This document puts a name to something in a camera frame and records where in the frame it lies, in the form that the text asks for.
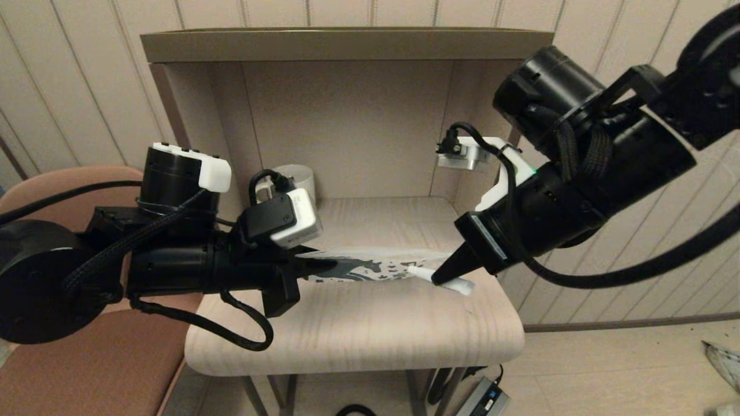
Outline white ribbed ceramic mug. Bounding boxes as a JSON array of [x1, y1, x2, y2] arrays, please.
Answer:
[[254, 164, 316, 203]]

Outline grey crumpled floor debris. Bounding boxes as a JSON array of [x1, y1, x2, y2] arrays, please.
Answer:
[[702, 341, 740, 393]]

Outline brown pink upholstered chair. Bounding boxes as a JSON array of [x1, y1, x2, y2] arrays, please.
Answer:
[[0, 165, 204, 416]]

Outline white horse-print zipper pouch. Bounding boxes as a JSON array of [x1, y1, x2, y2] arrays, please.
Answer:
[[296, 247, 457, 284]]

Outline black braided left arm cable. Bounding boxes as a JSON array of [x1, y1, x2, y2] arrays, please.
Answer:
[[130, 289, 274, 352]]

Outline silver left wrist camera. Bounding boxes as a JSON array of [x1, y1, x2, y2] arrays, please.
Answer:
[[240, 188, 323, 249]]

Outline white right camera bracket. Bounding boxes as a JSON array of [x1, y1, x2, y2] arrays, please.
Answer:
[[475, 137, 535, 211]]

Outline grey power adapter brick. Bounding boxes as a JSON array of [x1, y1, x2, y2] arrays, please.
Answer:
[[457, 377, 512, 416]]

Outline black floor power cable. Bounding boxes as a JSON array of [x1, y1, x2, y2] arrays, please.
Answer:
[[427, 363, 504, 406]]

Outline dark metal table legs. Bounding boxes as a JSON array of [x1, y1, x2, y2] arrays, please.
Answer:
[[242, 369, 466, 416]]

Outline black left camera cable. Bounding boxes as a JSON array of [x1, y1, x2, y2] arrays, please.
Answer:
[[249, 169, 293, 206]]

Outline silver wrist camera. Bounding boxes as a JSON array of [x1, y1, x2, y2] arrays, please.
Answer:
[[240, 188, 323, 249], [436, 128, 498, 172]]

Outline light wood shelf desk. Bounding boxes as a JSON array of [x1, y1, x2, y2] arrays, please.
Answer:
[[140, 28, 556, 289]]

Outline white toothbrush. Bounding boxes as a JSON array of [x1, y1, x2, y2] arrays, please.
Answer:
[[406, 265, 476, 296]]

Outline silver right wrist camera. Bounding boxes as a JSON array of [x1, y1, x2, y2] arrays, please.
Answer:
[[436, 128, 498, 172]]

